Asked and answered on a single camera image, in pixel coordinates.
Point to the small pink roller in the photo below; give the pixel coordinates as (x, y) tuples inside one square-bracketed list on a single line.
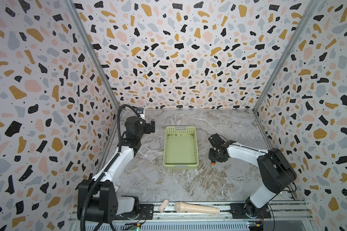
[(163, 206)]

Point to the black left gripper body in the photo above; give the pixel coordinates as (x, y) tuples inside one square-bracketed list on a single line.
[(145, 128)]

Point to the beige toy microphone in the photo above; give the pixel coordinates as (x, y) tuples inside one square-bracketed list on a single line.
[(182, 207)]

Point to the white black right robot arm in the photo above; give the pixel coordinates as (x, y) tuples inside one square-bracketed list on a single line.
[(276, 173)]

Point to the light green perforated bin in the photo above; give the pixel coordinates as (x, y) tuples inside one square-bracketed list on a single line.
[(180, 148)]

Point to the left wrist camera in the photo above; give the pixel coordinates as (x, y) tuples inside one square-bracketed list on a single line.
[(141, 112)]

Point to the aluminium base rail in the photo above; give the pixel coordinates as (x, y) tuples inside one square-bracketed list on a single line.
[(278, 216)]

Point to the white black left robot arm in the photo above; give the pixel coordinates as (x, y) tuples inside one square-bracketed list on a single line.
[(97, 198)]

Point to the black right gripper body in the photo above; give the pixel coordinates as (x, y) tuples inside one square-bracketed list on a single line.
[(215, 150)]

